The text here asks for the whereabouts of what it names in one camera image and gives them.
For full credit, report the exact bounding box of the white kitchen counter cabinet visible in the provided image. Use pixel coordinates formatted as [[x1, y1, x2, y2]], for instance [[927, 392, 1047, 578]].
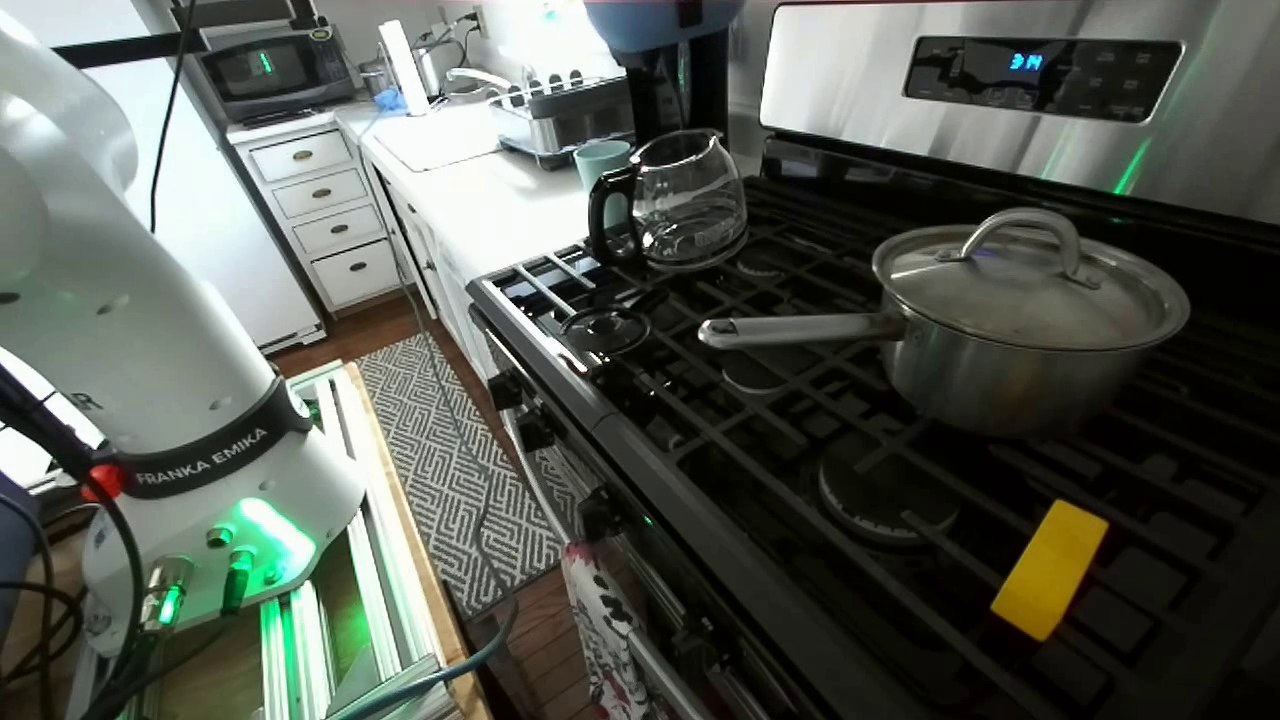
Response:
[[357, 102, 599, 392]]

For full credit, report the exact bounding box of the blue bowl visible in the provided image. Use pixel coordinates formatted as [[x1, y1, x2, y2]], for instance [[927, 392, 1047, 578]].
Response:
[[582, 0, 747, 61]]

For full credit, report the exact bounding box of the black round burner cap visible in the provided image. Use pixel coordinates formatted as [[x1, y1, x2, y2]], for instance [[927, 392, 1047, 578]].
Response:
[[813, 431, 963, 547], [566, 304, 661, 366]]

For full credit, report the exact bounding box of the light blue cup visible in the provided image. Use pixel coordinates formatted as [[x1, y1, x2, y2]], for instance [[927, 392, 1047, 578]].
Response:
[[574, 134, 640, 194]]

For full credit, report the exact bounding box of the grey patterned floor rug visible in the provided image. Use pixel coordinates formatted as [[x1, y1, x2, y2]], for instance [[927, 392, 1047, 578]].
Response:
[[353, 329, 574, 625]]

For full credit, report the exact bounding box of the silver toaster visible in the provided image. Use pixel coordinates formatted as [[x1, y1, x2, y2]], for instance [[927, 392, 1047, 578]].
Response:
[[487, 69, 640, 171]]

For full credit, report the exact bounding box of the black coffee maker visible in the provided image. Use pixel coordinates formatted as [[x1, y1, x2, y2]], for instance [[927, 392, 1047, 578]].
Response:
[[620, 38, 742, 151]]

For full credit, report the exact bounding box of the white towel black red print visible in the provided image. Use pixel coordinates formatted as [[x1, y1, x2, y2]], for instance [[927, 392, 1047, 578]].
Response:
[[556, 536, 714, 720]]

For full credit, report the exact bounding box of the white cutting board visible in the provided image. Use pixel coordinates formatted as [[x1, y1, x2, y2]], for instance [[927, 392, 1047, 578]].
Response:
[[364, 106, 510, 180]]

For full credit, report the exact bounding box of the aluminium and wood robot stand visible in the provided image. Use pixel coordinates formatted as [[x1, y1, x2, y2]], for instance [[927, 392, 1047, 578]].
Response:
[[258, 362, 493, 720]]

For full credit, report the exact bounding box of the white drawer cabinet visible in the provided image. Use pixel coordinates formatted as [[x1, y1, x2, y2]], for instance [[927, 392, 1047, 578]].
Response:
[[226, 113, 407, 319]]

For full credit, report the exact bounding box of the white paper towel roll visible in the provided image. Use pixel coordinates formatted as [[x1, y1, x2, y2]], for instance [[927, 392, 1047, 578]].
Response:
[[377, 18, 437, 120]]

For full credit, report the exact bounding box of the steel saucepan lid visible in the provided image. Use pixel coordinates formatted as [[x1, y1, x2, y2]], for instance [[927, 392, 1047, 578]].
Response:
[[868, 204, 1198, 356]]

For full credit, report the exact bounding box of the yellow rectangular block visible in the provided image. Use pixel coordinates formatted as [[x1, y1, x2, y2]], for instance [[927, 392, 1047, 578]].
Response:
[[987, 495, 1113, 648]]

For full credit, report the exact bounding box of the black microwave oven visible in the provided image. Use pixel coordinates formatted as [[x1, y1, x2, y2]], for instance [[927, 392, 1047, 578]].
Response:
[[189, 20, 364, 134]]

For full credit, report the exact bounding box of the black mounting rod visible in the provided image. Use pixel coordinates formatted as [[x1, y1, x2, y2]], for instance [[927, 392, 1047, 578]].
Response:
[[53, 18, 328, 73]]

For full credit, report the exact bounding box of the glass coffee carafe black handle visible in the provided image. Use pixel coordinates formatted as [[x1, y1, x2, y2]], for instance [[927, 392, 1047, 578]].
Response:
[[583, 124, 753, 280]]

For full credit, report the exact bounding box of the green cable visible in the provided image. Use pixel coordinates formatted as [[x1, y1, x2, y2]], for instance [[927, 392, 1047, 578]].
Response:
[[328, 598, 530, 720]]

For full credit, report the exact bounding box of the steel saucepan with long handle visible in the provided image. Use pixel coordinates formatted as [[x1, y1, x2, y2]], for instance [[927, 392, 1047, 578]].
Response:
[[691, 280, 1198, 443]]

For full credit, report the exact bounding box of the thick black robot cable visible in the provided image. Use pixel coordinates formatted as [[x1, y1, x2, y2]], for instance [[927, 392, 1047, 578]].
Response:
[[0, 366, 153, 720]]

